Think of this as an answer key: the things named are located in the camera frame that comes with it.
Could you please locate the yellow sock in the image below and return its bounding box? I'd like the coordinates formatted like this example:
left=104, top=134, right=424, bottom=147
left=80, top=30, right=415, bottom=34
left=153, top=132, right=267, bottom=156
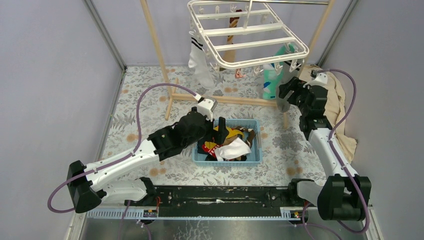
left=201, top=127, right=245, bottom=152

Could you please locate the red white dotted sock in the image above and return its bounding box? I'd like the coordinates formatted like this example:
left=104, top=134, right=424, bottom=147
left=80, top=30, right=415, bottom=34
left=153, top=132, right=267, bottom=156
left=201, top=143, right=222, bottom=162

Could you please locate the white ankle sock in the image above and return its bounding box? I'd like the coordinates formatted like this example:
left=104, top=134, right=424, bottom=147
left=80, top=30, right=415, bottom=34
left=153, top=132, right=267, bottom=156
left=214, top=138, right=252, bottom=162

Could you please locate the brown white striped sock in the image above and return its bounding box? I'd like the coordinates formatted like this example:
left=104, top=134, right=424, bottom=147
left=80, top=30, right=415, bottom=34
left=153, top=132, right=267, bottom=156
left=237, top=126, right=256, bottom=148

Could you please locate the teal patterned sock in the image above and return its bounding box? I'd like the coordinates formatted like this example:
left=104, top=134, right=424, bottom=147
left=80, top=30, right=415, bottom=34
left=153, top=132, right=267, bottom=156
left=262, top=43, right=295, bottom=100

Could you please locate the white black striped sock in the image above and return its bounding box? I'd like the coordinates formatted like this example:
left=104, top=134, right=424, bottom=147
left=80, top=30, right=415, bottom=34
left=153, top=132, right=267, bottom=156
left=188, top=31, right=215, bottom=89

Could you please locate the maroon olive striped sock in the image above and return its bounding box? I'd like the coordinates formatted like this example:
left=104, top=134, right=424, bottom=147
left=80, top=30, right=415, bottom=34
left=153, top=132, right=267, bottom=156
left=222, top=16, right=240, bottom=63

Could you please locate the white plastic clip hanger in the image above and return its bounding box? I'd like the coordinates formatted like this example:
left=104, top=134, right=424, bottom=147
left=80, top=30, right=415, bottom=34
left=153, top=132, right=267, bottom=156
left=187, top=0, right=310, bottom=71

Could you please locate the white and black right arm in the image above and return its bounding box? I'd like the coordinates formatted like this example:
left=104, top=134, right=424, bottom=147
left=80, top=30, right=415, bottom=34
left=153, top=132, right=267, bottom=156
left=277, top=77, right=372, bottom=221

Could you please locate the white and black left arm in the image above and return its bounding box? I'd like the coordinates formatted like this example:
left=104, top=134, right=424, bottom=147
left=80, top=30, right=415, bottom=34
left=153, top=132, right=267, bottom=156
left=67, top=110, right=228, bottom=214

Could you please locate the beige cloth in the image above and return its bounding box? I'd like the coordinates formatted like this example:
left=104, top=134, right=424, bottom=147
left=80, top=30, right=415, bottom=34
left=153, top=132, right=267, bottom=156
left=301, top=65, right=358, bottom=165

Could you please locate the light blue plastic basket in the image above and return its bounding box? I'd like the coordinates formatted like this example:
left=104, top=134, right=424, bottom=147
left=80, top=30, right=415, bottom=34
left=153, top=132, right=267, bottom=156
left=191, top=118, right=263, bottom=167

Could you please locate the small pink sock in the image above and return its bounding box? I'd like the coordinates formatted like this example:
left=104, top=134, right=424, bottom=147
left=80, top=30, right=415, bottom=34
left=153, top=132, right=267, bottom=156
left=234, top=68, right=247, bottom=79

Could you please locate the floral table mat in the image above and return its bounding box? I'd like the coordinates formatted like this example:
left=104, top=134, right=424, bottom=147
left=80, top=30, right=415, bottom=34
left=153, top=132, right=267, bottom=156
left=101, top=66, right=327, bottom=186

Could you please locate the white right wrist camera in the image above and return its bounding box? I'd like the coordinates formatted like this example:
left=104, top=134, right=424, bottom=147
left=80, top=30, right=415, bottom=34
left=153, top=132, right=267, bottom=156
left=303, top=69, right=329, bottom=88

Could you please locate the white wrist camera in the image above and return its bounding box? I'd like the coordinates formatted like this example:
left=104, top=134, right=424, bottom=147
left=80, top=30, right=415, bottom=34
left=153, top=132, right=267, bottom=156
left=303, top=69, right=329, bottom=88
left=193, top=93, right=218, bottom=122

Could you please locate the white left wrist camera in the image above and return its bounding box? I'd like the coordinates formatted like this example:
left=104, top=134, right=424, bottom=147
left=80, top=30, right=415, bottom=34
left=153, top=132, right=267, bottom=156
left=193, top=93, right=218, bottom=122

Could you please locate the wooden drying rack frame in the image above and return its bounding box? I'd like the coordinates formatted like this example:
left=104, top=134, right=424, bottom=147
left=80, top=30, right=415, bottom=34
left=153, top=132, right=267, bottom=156
left=140, top=0, right=335, bottom=120

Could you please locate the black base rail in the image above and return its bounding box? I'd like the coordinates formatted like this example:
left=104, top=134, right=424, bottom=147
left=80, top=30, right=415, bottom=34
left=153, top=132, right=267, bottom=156
left=155, top=185, right=304, bottom=218

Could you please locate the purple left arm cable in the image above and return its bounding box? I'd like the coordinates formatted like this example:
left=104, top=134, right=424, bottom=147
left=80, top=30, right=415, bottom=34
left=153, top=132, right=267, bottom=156
left=47, top=83, right=203, bottom=214

